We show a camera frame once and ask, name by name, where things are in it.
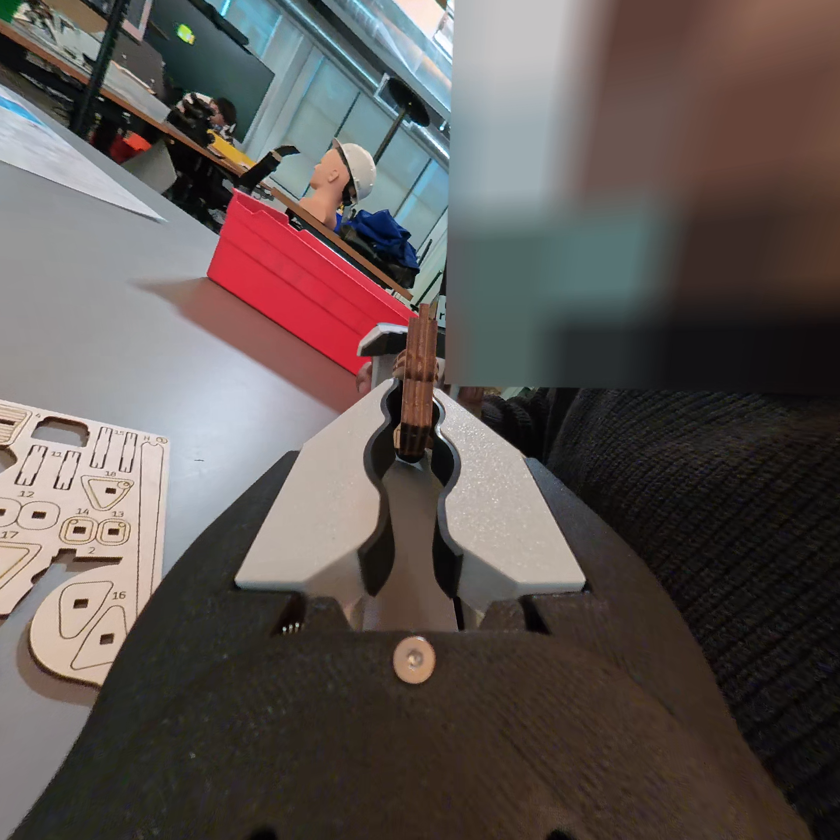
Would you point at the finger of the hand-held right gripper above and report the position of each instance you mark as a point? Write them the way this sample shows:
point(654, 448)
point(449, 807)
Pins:
point(384, 338)

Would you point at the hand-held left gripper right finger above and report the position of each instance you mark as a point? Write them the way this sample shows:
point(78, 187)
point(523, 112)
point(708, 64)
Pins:
point(512, 518)

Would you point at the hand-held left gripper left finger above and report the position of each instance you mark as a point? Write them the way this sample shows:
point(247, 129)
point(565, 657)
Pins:
point(321, 512)

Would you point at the wooden model assembly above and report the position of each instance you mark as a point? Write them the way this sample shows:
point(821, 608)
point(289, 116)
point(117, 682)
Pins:
point(418, 394)

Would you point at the person's right forearm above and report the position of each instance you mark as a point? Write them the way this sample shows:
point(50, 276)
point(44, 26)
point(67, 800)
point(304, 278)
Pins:
point(512, 420)

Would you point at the grey desk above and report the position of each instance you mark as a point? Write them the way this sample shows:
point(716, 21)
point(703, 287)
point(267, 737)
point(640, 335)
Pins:
point(131, 315)

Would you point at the person's right hand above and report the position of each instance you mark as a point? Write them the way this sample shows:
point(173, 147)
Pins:
point(365, 380)

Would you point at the wooden table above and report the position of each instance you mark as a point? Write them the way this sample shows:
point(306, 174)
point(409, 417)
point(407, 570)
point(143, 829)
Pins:
point(354, 249)

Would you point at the blue jacket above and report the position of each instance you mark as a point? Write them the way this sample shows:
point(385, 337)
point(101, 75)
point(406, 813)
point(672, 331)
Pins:
point(384, 239)

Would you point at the red storage bin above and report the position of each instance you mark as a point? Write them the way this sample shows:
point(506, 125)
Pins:
point(289, 275)

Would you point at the mannequin head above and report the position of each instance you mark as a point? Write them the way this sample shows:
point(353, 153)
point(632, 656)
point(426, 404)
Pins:
point(325, 184)

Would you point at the white safety helmet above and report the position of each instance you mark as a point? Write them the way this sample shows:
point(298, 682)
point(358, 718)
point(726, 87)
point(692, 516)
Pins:
point(359, 167)

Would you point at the cut-out wooden puzzle sheet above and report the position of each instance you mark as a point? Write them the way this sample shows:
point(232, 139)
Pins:
point(148, 525)

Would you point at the person's black sweater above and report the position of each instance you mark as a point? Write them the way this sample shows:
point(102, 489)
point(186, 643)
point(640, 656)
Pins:
point(722, 558)

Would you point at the black disc on pole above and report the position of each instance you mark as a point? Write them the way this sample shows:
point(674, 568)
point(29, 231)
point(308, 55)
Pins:
point(407, 108)

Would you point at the small red box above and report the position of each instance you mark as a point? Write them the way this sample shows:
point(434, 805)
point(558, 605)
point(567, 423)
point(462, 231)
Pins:
point(130, 148)

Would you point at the large black screen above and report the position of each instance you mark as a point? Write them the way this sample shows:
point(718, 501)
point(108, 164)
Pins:
point(210, 59)

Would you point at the printed paper sheet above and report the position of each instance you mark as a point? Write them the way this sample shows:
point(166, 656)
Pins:
point(52, 157)

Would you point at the wooden workbench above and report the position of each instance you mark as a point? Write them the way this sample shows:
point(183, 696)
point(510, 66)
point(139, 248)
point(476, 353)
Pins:
point(65, 65)

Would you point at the black steel post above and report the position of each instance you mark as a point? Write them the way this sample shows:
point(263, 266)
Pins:
point(98, 65)

